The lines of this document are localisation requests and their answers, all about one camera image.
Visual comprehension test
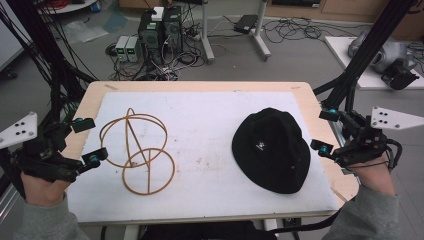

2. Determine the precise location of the tangle of black floor cables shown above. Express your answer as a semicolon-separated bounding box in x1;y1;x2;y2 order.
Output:
263;15;365;45

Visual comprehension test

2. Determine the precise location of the small white box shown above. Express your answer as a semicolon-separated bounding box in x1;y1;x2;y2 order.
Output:
151;6;165;23

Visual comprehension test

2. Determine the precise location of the teal sheet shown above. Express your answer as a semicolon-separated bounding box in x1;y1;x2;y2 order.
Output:
102;11;129;34

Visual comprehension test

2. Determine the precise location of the clear plastic sheet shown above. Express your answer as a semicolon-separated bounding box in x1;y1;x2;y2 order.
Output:
61;19;110;44

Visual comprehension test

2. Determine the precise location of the silver rounded shell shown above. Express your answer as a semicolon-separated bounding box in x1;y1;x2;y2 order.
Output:
347;31;418;75

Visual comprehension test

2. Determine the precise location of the grey power supply unit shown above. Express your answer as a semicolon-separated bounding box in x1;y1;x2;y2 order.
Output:
114;35;130;63
126;36;143;64

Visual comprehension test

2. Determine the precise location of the white foam mat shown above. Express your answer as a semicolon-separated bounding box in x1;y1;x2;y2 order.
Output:
66;90;341;224

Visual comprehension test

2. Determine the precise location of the black computer tower green label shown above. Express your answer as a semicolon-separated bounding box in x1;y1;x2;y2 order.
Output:
138;11;165;65

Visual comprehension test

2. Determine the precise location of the white table leg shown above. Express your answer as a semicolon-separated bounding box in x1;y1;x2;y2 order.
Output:
263;218;280;233
123;224;141;240

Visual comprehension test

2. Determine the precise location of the white panel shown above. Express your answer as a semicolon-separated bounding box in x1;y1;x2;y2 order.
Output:
0;0;32;73

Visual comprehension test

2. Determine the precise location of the flat black box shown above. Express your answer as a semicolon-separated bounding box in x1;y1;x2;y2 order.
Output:
233;14;260;34

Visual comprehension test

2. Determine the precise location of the black device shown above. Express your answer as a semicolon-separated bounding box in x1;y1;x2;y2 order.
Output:
380;59;420;91

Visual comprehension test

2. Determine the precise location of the person's right hand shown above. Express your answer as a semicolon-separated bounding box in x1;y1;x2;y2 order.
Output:
346;156;396;197

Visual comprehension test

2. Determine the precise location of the black bucket hat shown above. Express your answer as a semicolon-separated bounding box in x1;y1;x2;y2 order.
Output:
231;107;312;195

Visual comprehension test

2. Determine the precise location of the tangle of computer cables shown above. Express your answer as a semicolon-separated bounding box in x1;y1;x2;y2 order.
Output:
105;42;208;82

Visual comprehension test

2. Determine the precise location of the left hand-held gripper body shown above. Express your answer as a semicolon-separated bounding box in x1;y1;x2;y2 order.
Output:
0;111;84;184

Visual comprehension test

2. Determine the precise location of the black frame pole with cables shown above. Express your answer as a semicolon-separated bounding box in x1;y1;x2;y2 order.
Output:
0;0;98;123

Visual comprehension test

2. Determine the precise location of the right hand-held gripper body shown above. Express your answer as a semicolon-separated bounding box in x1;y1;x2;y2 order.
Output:
333;105;424;172

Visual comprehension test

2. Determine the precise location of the white floor board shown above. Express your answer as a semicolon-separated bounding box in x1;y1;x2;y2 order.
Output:
324;35;424;90

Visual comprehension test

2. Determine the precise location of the black power strip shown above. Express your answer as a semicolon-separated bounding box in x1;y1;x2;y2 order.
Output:
282;217;303;231

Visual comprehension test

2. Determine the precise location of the white round table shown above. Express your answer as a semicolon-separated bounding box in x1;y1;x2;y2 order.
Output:
38;0;98;15

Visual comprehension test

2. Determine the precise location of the person's left hand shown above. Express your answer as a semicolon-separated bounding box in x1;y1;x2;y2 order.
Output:
20;170;73;208

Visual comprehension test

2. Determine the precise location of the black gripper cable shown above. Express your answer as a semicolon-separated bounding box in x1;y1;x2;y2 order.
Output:
383;138;404;173

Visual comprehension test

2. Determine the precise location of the grey metal stand leg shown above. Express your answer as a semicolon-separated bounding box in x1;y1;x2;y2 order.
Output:
199;0;216;65
253;0;272;62

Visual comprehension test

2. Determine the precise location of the tan wire hat stand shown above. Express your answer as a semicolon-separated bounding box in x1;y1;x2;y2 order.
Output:
99;107;176;196

